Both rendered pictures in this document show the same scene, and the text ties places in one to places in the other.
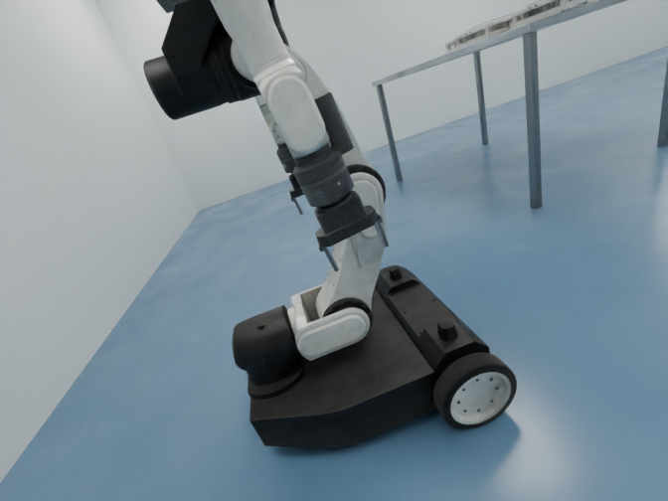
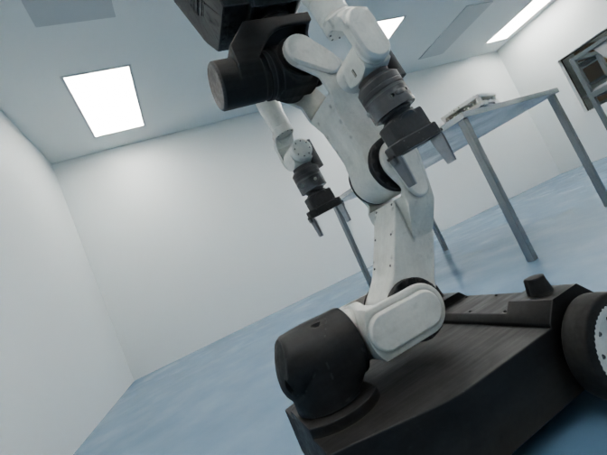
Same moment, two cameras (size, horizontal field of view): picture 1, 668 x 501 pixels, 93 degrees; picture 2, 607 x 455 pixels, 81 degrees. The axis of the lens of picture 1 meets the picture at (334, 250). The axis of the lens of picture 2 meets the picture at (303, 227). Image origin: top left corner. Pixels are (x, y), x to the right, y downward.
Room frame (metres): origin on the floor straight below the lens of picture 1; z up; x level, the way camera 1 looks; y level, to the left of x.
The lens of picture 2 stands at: (-0.02, 0.40, 0.48)
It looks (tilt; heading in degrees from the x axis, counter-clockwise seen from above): 5 degrees up; 344
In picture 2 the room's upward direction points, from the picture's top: 24 degrees counter-clockwise
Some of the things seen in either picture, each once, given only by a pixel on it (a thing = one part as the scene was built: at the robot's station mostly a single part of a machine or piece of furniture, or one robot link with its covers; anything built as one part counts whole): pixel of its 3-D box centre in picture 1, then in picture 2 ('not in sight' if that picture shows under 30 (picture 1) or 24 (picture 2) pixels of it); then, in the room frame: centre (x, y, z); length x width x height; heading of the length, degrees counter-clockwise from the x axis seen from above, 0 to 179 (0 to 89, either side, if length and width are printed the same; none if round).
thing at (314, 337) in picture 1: (327, 315); (386, 317); (0.78, 0.08, 0.28); 0.21 x 0.20 x 0.13; 95
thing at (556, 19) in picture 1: (493, 43); (427, 155); (2.35, -1.46, 0.85); 1.50 x 1.10 x 0.04; 13
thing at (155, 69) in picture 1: (218, 56); (264, 65); (0.78, 0.10, 0.97); 0.28 x 0.13 x 0.18; 95
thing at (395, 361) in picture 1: (346, 335); (413, 347); (0.78, 0.05, 0.19); 0.64 x 0.52 x 0.33; 95
